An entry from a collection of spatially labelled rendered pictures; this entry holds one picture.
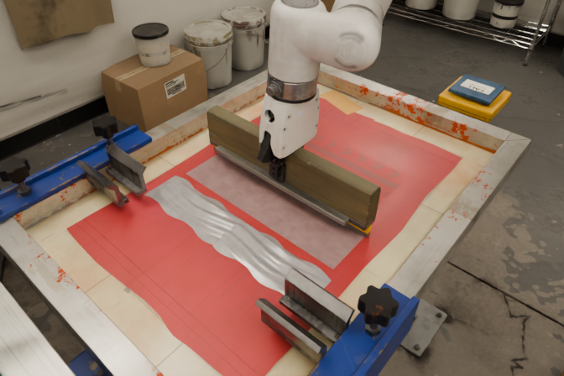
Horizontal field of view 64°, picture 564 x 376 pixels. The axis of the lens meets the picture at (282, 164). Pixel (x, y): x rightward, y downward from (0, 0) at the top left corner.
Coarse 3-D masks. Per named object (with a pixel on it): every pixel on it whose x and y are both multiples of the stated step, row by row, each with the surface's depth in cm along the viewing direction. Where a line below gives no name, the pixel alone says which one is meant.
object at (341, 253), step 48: (384, 144) 92; (432, 144) 92; (288, 240) 72; (336, 240) 71; (384, 240) 72; (192, 288) 64; (240, 288) 64; (336, 288) 64; (192, 336) 59; (240, 336) 59
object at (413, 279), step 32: (224, 96) 100; (256, 96) 105; (352, 96) 106; (384, 96) 100; (160, 128) 89; (192, 128) 93; (448, 128) 93; (480, 128) 89; (512, 160) 81; (64, 192) 76; (480, 192) 75; (0, 224) 69; (32, 224) 74; (448, 224) 69; (32, 256) 64; (416, 256) 64; (448, 256) 67; (64, 288) 60; (416, 288) 60; (64, 320) 57; (96, 320) 56; (96, 352) 53; (128, 352) 53
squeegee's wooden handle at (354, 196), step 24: (216, 120) 83; (240, 120) 80; (216, 144) 86; (240, 144) 81; (264, 168) 79; (288, 168) 75; (312, 168) 71; (336, 168) 70; (312, 192) 74; (336, 192) 70; (360, 192) 66; (360, 216) 69
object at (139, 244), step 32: (320, 128) 96; (352, 128) 96; (192, 160) 88; (224, 160) 87; (224, 192) 80; (256, 192) 80; (96, 224) 74; (128, 224) 74; (160, 224) 74; (96, 256) 69; (128, 256) 69; (160, 256) 69; (192, 256) 69
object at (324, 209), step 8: (216, 152) 85; (224, 152) 84; (232, 160) 83; (240, 160) 82; (248, 168) 80; (256, 168) 80; (264, 176) 78; (272, 184) 78; (280, 184) 77; (288, 184) 77; (288, 192) 76; (296, 192) 75; (304, 192) 75; (304, 200) 74; (312, 200) 74; (320, 208) 72; (328, 208) 72; (328, 216) 72; (336, 216) 71; (344, 216) 71; (344, 224) 70
